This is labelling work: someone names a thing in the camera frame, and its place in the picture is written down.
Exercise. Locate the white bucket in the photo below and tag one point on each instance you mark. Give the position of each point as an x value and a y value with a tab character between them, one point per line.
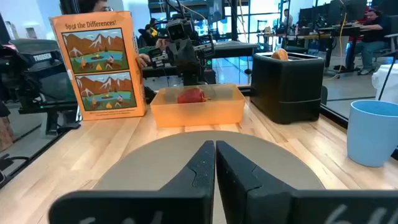
385	84

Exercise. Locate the red apple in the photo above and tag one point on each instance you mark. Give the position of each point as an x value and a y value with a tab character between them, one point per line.
191	96

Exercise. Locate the black computer monitor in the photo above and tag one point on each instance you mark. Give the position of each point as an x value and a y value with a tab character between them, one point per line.
351	9

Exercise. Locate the grey office chair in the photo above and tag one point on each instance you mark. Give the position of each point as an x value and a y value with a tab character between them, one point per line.
392	37

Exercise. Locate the light blue cup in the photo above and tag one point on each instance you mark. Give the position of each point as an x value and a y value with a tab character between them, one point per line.
370	137

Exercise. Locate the toasted bagel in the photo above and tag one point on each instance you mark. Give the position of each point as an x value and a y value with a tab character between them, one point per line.
280	54

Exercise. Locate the black office desk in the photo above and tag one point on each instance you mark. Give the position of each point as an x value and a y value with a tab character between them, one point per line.
339	31

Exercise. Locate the black toaster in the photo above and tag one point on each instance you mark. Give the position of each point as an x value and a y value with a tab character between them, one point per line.
286	90

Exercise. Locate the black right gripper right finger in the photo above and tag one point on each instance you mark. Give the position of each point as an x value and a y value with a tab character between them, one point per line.
242	199

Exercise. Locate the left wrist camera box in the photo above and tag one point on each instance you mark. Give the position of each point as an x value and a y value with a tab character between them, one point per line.
177	31

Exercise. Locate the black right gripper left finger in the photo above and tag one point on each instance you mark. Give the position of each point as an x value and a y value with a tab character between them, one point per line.
186	205

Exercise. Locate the black background table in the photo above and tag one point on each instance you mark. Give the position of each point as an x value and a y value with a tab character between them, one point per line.
236	48

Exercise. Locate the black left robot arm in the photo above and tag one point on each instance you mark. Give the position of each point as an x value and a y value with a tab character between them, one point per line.
194	74

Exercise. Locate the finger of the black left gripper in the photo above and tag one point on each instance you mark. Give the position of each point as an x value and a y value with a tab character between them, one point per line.
180	51
192	51

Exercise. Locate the black slanted rod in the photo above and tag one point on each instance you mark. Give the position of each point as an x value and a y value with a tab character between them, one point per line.
388	74

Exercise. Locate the black Trossen labelled equipment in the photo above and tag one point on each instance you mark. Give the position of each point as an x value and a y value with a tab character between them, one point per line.
46	77

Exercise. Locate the person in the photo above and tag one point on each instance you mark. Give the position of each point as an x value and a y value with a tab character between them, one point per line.
373	34
93	4
287	20

